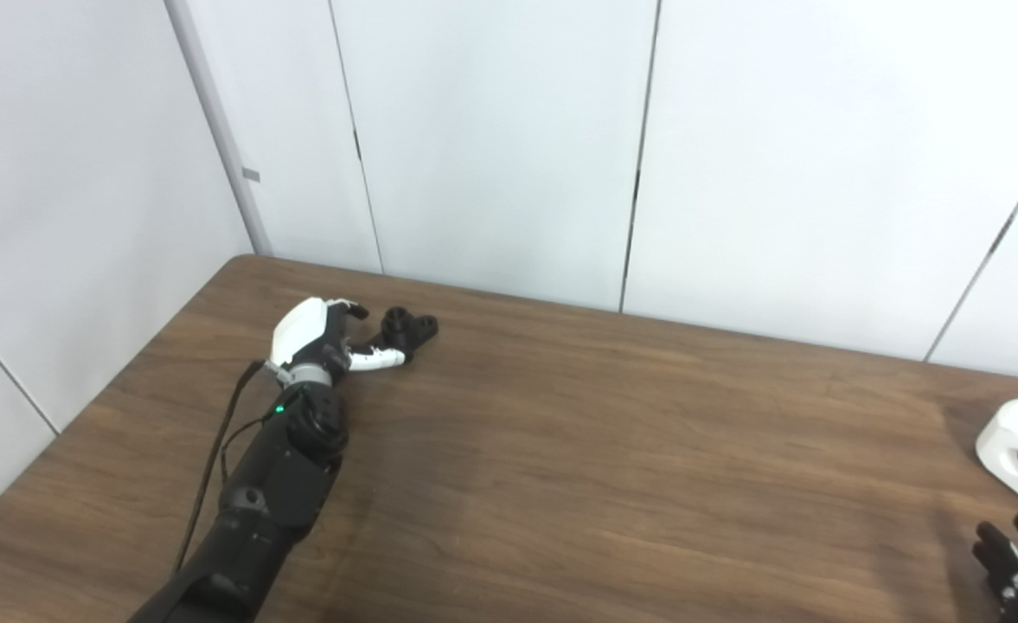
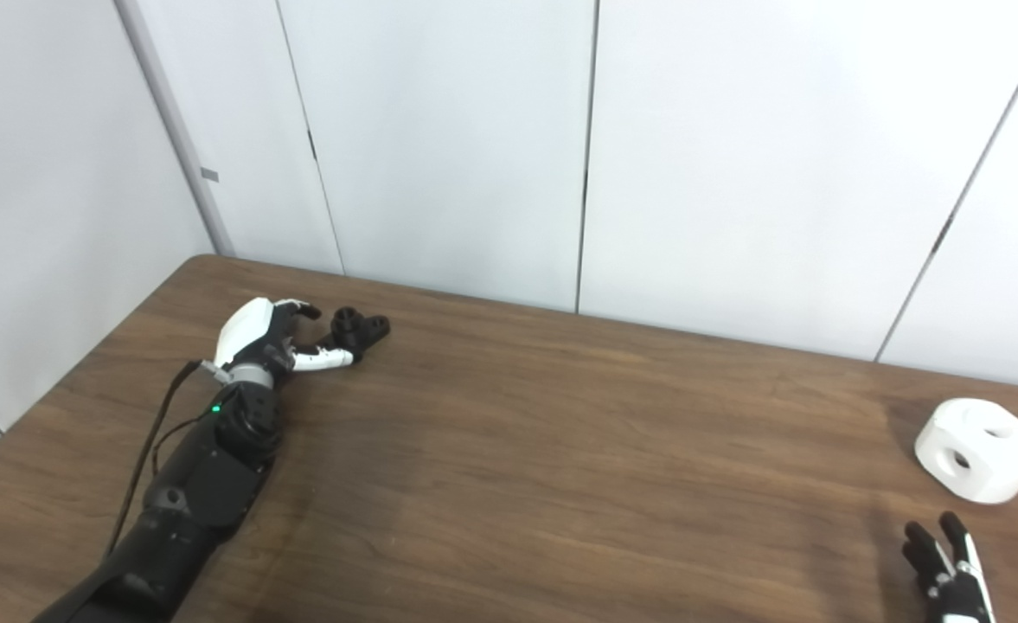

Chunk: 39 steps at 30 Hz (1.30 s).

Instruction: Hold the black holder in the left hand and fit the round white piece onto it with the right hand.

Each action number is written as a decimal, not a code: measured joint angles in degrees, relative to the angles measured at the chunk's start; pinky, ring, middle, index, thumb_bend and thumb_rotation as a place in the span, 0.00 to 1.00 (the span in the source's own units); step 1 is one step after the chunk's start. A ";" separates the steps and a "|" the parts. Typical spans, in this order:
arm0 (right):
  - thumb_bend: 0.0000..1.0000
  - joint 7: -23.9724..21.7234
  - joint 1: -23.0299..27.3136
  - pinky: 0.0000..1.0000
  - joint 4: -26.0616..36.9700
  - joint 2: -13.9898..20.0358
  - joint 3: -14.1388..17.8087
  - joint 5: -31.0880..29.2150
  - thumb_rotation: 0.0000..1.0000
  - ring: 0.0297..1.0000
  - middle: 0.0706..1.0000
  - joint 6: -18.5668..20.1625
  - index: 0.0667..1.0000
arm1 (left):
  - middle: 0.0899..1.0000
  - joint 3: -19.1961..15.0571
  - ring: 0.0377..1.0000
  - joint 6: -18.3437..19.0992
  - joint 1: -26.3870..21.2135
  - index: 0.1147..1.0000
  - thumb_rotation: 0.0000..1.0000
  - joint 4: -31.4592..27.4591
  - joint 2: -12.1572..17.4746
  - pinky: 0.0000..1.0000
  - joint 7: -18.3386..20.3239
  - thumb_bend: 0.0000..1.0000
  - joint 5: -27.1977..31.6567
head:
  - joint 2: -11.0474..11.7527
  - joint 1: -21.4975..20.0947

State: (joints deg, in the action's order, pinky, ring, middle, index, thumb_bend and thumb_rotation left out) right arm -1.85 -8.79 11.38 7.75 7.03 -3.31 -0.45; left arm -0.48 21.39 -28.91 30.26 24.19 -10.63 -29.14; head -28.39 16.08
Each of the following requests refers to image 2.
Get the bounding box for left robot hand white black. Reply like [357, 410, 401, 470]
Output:
[213, 298, 362, 382]

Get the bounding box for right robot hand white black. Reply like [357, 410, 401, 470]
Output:
[902, 511, 998, 623]

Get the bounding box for black flanged holder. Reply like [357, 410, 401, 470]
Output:
[329, 306, 391, 359]

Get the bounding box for round white piece with holes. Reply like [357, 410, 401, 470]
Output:
[914, 398, 1018, 504]

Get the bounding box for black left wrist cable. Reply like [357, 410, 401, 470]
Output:
[104, 360, 233, 559]

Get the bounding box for grey wall corner post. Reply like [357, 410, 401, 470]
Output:
[115, 0, 234, 257]

